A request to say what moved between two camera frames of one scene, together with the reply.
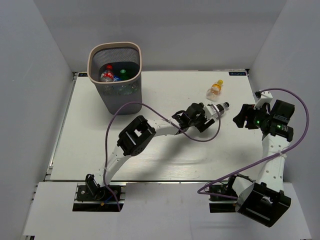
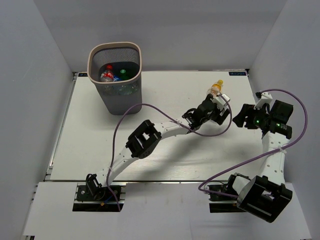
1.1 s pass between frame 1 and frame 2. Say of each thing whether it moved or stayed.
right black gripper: stayed
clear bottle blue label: stayed
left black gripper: moved
